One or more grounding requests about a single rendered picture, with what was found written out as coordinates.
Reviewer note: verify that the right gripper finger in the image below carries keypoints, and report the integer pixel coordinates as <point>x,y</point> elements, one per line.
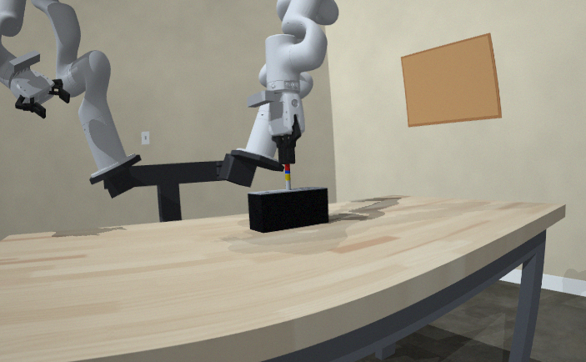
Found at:
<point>32,107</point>
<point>64,95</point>

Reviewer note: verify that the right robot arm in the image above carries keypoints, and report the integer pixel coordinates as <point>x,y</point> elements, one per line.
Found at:
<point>90,74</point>

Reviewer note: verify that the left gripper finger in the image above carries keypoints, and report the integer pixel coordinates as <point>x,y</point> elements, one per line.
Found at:
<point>290,143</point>
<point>280,145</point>

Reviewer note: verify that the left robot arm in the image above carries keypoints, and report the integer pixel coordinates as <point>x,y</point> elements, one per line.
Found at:
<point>285,62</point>

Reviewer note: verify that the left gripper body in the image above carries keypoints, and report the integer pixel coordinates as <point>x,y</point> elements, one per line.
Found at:
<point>281,111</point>

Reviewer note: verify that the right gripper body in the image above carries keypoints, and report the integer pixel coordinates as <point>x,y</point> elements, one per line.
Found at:
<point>32,84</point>

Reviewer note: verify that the red and grey striped pin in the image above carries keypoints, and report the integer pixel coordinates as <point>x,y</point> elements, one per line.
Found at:
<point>287,176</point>

